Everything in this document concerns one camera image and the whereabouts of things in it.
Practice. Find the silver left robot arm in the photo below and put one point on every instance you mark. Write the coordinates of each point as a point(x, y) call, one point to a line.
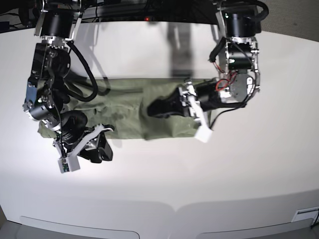
point(235, 56)

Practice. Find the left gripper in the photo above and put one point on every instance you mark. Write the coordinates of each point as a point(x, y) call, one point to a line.
point(177, 104)

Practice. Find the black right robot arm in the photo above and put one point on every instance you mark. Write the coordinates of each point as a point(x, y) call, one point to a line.
point(47, 94)

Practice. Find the green T-shirt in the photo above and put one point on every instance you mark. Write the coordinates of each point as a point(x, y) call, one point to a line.
point(123, 103)

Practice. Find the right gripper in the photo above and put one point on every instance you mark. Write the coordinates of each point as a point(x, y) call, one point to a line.
point(74, 129)

